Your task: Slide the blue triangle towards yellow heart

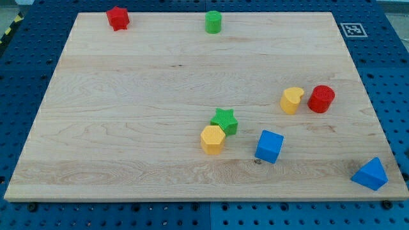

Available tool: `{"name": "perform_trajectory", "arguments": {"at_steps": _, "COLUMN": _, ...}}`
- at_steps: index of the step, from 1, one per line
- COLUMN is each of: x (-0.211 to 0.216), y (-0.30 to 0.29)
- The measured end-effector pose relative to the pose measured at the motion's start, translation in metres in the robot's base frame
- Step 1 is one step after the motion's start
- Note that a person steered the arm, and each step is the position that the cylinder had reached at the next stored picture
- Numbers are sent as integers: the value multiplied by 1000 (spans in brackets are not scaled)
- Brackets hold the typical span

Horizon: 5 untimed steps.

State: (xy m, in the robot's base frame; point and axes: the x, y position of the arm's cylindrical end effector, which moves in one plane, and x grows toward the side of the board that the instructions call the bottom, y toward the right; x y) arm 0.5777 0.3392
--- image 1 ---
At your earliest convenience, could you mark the yellow hexagon block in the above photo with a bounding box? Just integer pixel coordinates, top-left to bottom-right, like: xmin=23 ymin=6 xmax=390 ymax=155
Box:
xmin=200 ymin=125 xmax=226 ymax=155

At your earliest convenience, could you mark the yellow heart block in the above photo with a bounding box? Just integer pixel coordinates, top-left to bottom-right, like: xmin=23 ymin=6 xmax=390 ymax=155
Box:
xmin=280 ymin=87 xmax=304 ymax=115

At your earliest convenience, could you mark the green cylinder block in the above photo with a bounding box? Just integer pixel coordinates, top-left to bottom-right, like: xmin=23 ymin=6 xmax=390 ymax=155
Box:
xmin=205 ymin=10 xmax=222 ymax=34

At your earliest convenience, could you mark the blue triangle block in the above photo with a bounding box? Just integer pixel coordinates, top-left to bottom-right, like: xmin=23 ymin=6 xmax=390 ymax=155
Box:
xmin=351 ymin=157 xmax=389 ymax=191

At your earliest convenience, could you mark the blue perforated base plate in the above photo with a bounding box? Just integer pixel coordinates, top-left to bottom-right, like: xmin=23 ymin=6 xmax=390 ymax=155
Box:
xmin=1 ymin=1 xmax=408 ymax=229

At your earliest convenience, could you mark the white fiducial marker tag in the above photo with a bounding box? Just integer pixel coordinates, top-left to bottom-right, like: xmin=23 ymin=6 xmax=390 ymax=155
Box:
xmin=340 ymin=22 xmax=367 ymax=38

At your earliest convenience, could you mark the wooden board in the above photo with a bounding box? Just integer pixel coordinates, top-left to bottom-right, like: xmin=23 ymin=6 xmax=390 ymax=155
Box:
xmin=4 ymin=12 xmax=408 ymax=203

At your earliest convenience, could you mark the green star block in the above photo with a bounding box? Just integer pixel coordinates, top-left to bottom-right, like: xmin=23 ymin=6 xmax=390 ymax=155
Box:
xmin=210 ymin=108 xmax=238 ymax=136

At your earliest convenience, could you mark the red star block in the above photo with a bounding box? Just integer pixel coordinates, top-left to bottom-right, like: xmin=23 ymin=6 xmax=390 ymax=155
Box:
xmin=106 ymin=6 xmax=130 ymax=31

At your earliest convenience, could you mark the blue cube block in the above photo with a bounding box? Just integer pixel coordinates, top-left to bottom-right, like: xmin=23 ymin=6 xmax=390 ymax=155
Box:
xmin=255 ymin=130 xmax=284 ymax=164

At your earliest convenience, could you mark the red cylinder block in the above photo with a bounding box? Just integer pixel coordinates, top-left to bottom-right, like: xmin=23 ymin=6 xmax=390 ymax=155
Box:
xmin=307 ymin=85 xmax=336 ymax=113

